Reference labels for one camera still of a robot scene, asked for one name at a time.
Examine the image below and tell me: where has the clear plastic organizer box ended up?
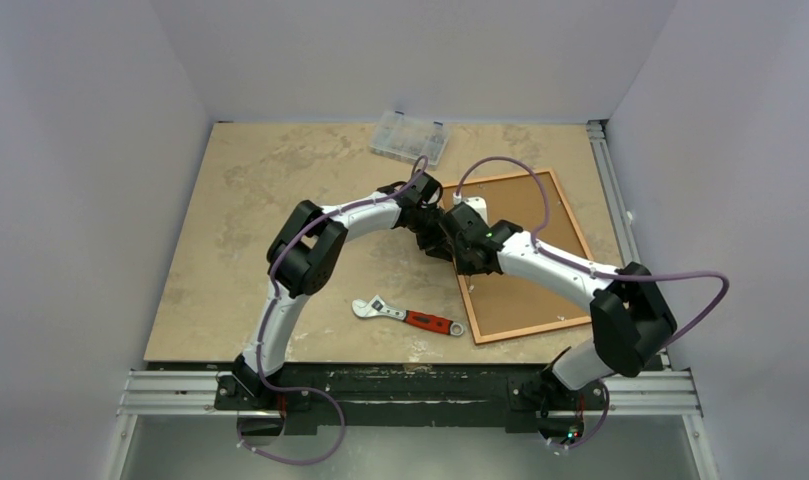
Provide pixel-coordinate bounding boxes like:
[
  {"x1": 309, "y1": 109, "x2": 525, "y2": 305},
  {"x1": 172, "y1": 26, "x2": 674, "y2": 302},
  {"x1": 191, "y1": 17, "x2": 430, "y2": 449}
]
[{"x1": 369, "y1": 110, "x2": 452, "y2": 169}]

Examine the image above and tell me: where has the aluminium rail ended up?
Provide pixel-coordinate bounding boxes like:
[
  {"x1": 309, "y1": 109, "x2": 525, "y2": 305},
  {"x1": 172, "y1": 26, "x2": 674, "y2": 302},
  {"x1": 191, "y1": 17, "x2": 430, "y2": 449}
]
[
  {"x1": 116, "y1": 371, "x2": 703, "y2": 418},
  {"x1": 586, "y1": 121, "x2": 677, "y2": 377}
]

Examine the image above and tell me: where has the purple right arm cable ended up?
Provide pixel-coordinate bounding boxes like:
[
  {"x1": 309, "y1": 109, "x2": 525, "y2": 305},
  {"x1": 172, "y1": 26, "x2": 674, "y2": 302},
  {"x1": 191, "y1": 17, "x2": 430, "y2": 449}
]
[{"x1": 453, "y1": 156, "x2": 731, "y2": 453}]

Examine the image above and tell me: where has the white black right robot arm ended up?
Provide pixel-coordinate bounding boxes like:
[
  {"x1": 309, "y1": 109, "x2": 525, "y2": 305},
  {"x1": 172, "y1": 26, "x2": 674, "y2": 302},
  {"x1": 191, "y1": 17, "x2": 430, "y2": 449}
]
[{"x1": 439, "y1": 204, "x2": 677, "y2": 407}]

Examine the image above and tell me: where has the red handled adjustable wrench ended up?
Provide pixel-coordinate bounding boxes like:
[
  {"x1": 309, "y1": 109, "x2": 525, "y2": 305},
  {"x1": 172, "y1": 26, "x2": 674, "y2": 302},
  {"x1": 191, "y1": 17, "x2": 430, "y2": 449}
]
[{"x1": 351, "y1": 295, "x2": 466, "y2": 337}]

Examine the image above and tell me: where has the aluminium front rail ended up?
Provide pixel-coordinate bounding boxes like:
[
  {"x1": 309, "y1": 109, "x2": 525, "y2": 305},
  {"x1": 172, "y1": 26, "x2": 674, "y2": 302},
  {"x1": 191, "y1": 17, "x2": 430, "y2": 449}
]
[{"x1": 116, "y1": 371, "x2": 703, "y2": 418}]

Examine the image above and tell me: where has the red wooden photo frame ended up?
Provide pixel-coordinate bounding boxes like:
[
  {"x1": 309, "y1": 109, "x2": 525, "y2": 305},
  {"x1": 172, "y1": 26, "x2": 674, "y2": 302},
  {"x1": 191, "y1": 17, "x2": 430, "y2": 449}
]
[{"x1": 458, "y1": 169, "x2": 592, "y2": 344}]

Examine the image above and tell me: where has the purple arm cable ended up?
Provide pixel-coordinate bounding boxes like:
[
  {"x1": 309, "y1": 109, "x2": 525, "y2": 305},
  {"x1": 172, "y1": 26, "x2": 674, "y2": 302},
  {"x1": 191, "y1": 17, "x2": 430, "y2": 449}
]
[
  {"x1": 234, "y1": 155, "x2": 430, "y2": 466},
  {"x1": 453, "y1": 156, "x2": 731, "y2": 453}
]

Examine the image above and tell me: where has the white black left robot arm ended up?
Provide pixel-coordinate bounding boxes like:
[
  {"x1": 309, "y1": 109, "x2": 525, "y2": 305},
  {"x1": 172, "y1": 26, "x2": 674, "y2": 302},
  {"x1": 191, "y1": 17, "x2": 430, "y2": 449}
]
[{"x1": 231, "y1": 171, "x2": 451, "y2": 409}]

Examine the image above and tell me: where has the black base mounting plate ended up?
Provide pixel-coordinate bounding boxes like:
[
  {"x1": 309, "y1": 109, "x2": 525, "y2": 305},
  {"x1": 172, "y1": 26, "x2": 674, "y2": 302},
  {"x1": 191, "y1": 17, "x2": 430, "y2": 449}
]
[{"x1": 214, "y1": 363, "x2": 606, "y2": 444}]

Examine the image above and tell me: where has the aluminium right side rail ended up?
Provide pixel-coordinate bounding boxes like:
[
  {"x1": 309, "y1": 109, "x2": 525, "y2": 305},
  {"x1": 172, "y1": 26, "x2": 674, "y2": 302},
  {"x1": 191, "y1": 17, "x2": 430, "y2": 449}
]
[{"x1": 586, "y1": 121, "x2": 677, "y2": 377}]

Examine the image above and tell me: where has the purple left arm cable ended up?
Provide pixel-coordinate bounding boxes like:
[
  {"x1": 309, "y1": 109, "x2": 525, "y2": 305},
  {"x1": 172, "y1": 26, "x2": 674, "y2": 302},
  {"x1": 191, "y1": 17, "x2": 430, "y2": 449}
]
[{"x1": 234, "y1": 155, "x2": 430, "y2": 466}]

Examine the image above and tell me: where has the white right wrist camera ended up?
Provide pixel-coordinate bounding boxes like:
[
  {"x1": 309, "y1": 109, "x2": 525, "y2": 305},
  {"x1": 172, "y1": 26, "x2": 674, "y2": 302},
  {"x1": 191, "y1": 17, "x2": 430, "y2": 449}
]
[{"x1": 452, "y1": 193, "x2": 488, "y2": 223}]

